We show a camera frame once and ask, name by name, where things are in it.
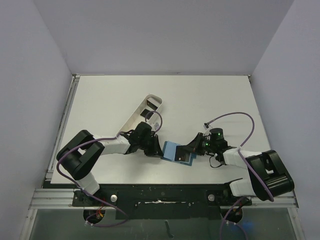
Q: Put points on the white oblong plastic tray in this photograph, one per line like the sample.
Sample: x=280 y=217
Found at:
x=135 y=118

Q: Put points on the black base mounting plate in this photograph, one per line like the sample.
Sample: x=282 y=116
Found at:
x=161 y=201

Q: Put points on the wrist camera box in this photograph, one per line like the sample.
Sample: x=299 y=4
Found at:
x=208 y=128
x=155 y=126

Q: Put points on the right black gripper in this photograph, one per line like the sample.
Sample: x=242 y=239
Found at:
x=198 y=144

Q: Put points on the blue card holder wallet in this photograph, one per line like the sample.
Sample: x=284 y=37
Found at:
x=169 y=153

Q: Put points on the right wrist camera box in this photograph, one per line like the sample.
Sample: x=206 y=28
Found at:
x=208 y=128

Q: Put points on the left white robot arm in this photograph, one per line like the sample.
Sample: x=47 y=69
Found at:
x=81 y=153

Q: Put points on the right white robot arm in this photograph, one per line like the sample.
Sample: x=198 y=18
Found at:
x=268 y=176

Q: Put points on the aluminium frame rail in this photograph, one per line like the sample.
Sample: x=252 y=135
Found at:
x=52 y=196

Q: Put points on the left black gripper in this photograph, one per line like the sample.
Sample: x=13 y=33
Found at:
x=155 y=151

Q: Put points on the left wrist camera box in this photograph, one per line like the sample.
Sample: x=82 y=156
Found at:
x=155 y=126

